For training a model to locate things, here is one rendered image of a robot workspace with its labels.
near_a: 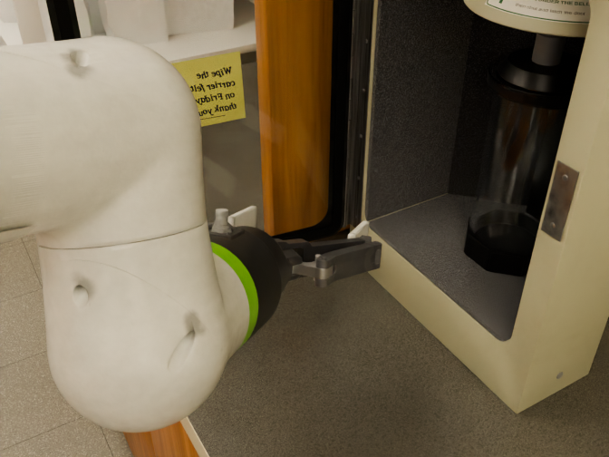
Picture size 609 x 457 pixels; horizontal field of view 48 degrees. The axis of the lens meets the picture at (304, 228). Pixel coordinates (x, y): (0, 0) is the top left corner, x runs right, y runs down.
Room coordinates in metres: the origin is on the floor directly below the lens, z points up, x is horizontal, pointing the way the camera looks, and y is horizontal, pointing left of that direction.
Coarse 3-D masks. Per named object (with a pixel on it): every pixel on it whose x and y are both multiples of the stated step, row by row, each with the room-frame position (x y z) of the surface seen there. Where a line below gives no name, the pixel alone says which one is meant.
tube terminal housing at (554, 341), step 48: (576, 96) 0.49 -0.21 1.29; (576, 144) 0.48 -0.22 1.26; (576, 192) 0.47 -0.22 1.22; (576, 240) 0.47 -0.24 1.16; (432, 288) 0.59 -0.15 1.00; (528, 288) 0.49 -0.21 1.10; (576, 288) 0.48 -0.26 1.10; (480, 336) 0.52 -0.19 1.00; (528, 336) 0.47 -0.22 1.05; (576, 336) 0.50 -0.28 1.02; (528, 384) 0.47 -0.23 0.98
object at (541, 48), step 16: (528, 48) 0.68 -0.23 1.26; (544, 48) 0.64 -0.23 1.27; (560, 48) 0.64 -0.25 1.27; (512, 64) 0.64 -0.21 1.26; (528, 64) 0.64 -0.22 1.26; (544, 64) 0.64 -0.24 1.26; (560, 64) 0.64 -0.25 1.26; (576, 64) 0.64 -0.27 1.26; (512, 80) 0.63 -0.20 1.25; (528, 80) 0.62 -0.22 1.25; (544, 80) 0.61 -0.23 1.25; (560, 80) 0.61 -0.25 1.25
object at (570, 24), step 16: (464, 0) 0.64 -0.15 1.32; (480, 0) 0.61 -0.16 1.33; (496, 0) 0.59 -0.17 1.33; (512, 0) 0.58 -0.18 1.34; (528, 0) 0.57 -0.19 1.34; (544, 0) 0.57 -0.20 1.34; (560, 0) 0.56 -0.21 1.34; (576, 0) 0.56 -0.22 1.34; (496, 16) 0.59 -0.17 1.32; (512, 16) 0.58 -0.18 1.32; (528, 16) 0.57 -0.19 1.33; (544, 16) 0.56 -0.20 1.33; (560, 16) 0.56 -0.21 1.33; (576, 16) 0.55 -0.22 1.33; (544, 32) 0.56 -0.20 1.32; (560, 32) 0.55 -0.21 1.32; (576, 32) 0.55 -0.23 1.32
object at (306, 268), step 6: (300, 264) 0.46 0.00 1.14; (306, 264) 0.47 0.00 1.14; (312, 264) 0.47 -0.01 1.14; (294, 270) 0.46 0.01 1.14; (300, 270) 0.46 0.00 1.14; (306, 270) 0.46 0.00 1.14; (312, 270) 0.46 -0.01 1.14; (318, 270) 0.45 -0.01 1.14; (324, 270) 0.45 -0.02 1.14; (330, 270) 0.46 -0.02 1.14; (312, 276) 0.46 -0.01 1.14; (318, 276) 0.45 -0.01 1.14; (324, 276) 0.45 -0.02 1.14; (330, 276) 0.46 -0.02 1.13
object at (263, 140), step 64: (128, 0) 0.63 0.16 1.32; (192, 0) 0.65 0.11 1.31; (256, 0) 0.68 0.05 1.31; (320, 0) 0.71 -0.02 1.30; (192, 64) 0.65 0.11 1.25; (256, 64) 0.68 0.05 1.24; (320, 64) 0.71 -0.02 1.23; (256, 128) 0.68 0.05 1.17; (320, 128) 0.71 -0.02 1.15; (256, 192) 0.68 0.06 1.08; (320, 192) 0.71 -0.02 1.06
